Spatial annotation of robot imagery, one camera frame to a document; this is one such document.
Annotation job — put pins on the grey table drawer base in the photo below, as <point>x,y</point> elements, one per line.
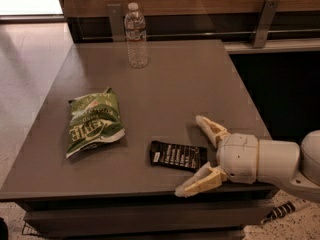
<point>217,214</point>

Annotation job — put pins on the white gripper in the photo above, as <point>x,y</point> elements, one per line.
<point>238,157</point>

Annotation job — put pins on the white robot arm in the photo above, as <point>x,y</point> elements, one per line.
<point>293,168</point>

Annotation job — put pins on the left metal bracket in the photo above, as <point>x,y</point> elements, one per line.
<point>116,22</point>

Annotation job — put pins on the black rxbar chocolate wrapper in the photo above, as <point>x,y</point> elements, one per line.
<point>177,156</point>

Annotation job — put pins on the black white striped floor object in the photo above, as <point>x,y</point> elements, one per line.
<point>285,209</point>

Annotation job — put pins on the metal bracket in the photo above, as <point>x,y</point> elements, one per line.
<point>266,16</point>
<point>116,22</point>

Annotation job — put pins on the right metal bracket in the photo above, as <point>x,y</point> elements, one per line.
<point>266,16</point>

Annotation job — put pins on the green kettle chips bag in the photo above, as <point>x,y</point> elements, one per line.
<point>95,121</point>

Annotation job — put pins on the clear plastic water bottle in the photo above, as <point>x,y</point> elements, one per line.
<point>135,28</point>

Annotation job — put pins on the wire rack corner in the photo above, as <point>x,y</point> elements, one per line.
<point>28,230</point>

